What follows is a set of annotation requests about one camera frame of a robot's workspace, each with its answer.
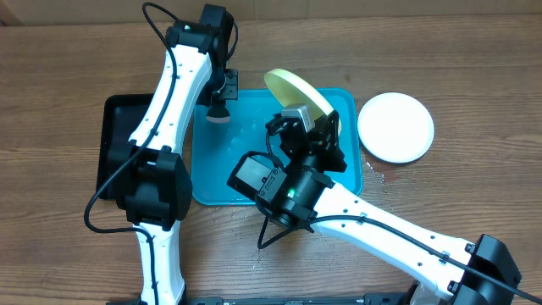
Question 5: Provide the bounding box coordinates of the teal plastic tray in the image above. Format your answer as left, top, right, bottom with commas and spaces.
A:
190, 87, 364, 207

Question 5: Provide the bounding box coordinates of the yellow green plate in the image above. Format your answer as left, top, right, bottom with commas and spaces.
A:
264, 69, 334, 120

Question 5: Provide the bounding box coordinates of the black plastic tray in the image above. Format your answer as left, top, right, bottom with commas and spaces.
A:
95, 93, 181, 201

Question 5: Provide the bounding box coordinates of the white plate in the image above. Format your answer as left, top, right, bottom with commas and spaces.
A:
357, 92, 435, 164

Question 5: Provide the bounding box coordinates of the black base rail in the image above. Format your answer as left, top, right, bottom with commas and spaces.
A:
105, 291, 484, 305

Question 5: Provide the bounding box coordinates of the green and pink sponge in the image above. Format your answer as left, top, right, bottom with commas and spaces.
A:
206, 104, 230, 124

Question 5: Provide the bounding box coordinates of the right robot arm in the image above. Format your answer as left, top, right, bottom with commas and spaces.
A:
227, 111, 522, 304

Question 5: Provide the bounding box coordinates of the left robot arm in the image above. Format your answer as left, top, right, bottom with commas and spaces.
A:
83, 3, 239, 304

